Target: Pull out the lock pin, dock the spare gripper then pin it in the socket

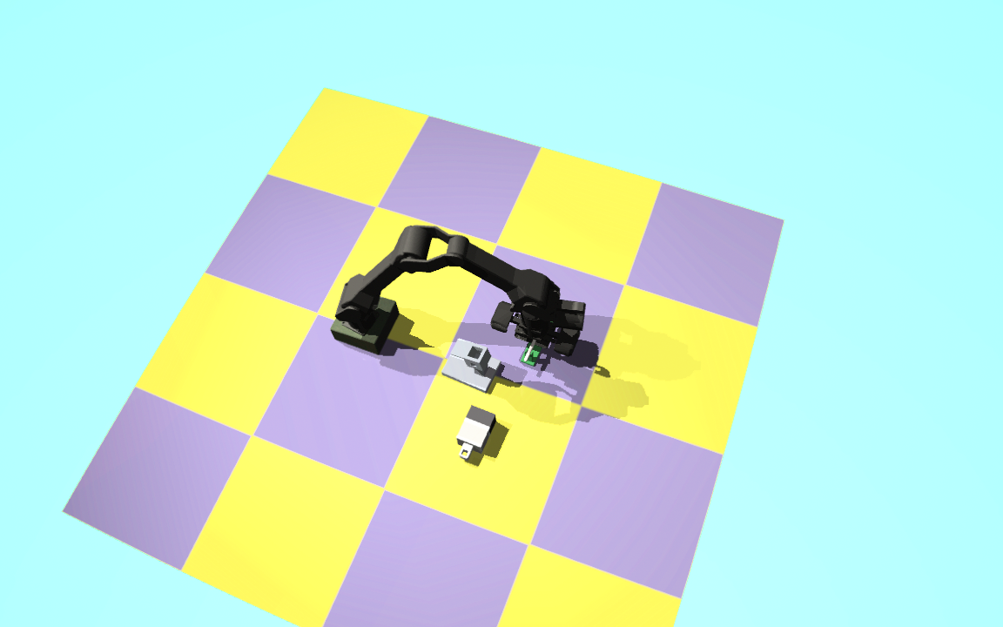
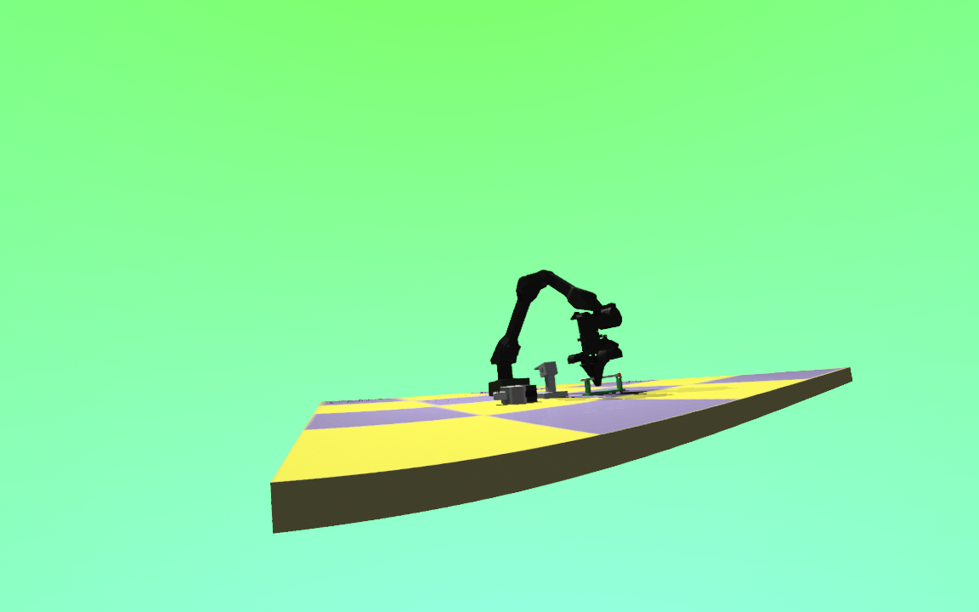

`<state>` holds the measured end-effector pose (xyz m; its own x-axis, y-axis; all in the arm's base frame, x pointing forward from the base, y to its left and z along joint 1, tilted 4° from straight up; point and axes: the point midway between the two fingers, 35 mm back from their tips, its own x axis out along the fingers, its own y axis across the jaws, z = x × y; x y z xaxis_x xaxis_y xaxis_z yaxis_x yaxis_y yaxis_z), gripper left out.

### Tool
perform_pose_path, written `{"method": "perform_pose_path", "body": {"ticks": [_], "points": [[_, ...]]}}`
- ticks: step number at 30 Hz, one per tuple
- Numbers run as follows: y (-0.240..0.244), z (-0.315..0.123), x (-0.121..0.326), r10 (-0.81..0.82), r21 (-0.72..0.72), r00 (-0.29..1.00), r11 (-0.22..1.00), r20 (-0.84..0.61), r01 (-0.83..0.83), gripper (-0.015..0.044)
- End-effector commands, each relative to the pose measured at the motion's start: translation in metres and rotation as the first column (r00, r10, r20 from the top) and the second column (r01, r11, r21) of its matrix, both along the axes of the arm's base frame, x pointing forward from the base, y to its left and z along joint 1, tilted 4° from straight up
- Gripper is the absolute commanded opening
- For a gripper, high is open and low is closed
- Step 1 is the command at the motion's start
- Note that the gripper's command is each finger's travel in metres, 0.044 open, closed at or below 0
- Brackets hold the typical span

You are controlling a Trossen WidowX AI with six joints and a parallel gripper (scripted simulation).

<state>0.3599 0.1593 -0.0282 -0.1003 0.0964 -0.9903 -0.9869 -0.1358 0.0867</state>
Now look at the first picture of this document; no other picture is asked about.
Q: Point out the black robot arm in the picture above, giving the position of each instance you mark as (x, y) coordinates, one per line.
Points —
(532, 294)

